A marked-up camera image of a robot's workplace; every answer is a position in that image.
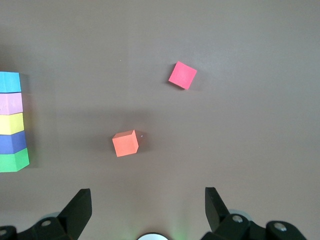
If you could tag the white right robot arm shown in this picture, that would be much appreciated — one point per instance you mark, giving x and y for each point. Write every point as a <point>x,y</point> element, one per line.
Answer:
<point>152,237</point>

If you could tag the purple foam cube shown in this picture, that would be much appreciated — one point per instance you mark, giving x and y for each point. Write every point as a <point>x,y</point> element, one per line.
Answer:
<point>11,142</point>

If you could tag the pink foam cube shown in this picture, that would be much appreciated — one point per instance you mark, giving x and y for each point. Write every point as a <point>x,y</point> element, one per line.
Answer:
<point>10,103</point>

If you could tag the red foam cube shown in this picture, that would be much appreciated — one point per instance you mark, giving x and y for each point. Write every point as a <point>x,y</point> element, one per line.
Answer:
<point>182,75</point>

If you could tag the blue foam cube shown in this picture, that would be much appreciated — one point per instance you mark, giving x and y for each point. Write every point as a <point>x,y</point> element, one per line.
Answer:
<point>8,82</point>

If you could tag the green foam cube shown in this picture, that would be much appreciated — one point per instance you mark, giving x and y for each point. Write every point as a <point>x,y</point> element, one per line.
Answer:
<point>12,161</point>

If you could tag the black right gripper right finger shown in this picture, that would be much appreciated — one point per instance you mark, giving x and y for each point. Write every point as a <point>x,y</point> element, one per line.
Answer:
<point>222,220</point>

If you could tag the yellow foam cube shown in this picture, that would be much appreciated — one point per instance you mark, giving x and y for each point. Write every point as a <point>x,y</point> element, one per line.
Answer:
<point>11,123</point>

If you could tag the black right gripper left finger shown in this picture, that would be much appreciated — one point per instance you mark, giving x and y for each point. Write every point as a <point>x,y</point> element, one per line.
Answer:
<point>72,220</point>

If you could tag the orange foam cube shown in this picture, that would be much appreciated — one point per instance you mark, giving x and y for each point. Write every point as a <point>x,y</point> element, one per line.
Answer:
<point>125,145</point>

